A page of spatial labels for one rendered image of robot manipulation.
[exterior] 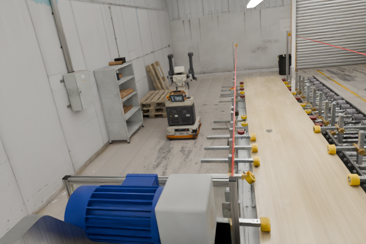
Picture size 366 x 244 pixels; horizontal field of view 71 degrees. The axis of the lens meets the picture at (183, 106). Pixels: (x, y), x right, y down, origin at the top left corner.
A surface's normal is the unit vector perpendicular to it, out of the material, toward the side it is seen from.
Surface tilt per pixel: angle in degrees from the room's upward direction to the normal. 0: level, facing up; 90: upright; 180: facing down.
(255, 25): 90
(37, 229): 90
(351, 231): 0
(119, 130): 90
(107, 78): 90
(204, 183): 0
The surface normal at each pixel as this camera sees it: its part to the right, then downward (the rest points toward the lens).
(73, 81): -0.20, 0.32
